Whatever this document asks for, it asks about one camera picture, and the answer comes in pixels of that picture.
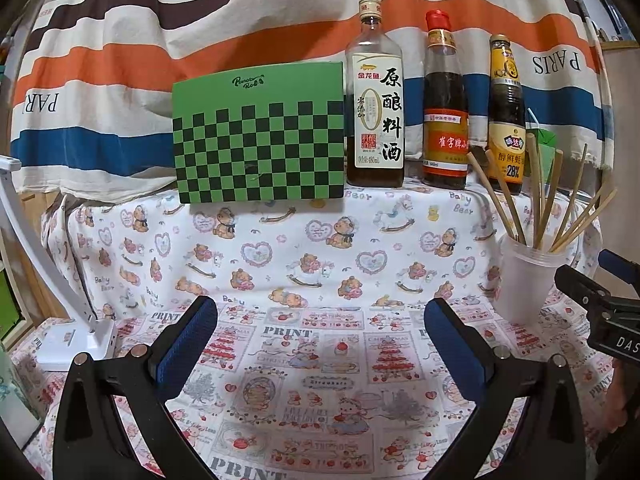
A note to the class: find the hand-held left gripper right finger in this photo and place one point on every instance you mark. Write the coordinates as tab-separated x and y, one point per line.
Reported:
450	345

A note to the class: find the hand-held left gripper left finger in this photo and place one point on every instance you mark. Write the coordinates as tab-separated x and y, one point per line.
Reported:
192	342

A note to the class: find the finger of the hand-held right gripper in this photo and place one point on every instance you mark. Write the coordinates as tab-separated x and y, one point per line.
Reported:
617	262
580	285

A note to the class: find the translucent plastic cup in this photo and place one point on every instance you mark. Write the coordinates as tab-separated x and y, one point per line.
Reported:
525	285

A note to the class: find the bunch of wooden chopsticks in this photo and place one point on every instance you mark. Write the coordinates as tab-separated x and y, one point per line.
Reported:
555	180

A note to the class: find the person's right hand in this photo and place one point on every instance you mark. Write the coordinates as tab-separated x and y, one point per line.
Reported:
625	400

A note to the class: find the white desk lamp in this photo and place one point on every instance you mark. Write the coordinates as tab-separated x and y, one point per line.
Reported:
75	345

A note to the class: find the pink patchwork print cloth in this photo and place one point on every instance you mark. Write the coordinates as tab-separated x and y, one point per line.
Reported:
320	360

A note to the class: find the green drink carton with straw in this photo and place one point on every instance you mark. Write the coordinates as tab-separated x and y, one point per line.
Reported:
546	139

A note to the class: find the white bear print cloth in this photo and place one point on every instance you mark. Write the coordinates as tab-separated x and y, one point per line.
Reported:
300	240

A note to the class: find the plywood board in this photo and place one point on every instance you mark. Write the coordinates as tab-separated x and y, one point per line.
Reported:
622	110

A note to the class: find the pale teal container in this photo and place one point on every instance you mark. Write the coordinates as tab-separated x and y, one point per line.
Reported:
17	390

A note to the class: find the green panel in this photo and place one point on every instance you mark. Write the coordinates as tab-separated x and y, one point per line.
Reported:
10	305

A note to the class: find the yellow label oyster sauce bottle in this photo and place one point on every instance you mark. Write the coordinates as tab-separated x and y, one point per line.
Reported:
505	110

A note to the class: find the red cap sesame oil bottle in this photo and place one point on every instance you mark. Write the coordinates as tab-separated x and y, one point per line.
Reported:
445	145

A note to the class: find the green checkered box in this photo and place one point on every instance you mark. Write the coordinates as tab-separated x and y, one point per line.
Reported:
260	150

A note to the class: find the clear cooking wine bottle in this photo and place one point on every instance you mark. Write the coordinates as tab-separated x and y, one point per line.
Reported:
375	125

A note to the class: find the striped blanket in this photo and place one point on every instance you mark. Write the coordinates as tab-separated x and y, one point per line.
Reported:
250	25

